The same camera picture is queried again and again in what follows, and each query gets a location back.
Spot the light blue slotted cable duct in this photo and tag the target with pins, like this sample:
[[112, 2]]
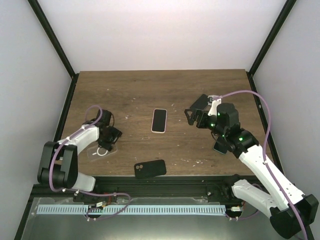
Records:
[[68, 209]]

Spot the left black frame post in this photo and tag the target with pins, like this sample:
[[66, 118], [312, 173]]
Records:
[[39, 13]]

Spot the black aluminium frame rail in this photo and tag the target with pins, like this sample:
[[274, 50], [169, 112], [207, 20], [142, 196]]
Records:
[[170, 186]]

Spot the dark green phone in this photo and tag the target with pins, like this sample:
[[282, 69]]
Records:
[[201, 103]]

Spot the pale pink phone case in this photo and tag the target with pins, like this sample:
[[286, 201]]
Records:
[[159, 132]]

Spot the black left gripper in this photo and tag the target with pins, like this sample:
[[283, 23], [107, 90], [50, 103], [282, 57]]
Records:
[[116, 133]]

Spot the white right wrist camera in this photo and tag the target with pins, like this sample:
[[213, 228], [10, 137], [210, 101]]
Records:
[[213, 102]]

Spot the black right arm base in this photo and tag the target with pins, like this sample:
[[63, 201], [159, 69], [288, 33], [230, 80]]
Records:
[[222, 194]]

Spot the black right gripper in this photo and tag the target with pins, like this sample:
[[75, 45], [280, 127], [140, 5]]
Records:
[[202, 114]]

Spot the right black frame post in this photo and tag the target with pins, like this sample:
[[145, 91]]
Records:
[[280, 20]]

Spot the black frame post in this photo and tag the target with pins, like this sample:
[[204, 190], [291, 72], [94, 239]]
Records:
[[280, 20], [39, 13]]

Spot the clear magsafe phone case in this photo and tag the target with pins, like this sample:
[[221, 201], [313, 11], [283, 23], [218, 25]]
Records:
[[96, 153]]

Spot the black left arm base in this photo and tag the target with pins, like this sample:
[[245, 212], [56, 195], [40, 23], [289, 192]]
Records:
[[97, 196]]

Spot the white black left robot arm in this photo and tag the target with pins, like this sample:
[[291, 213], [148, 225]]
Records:
[[59, 159]]

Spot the black phone case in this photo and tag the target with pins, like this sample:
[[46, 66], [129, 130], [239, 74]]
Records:
[[150, 169]]

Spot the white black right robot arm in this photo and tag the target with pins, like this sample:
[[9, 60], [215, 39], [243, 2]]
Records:
[[286, 206]]

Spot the blue smartphone black screen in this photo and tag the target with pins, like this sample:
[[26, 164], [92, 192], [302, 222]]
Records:
[[159, 120]]

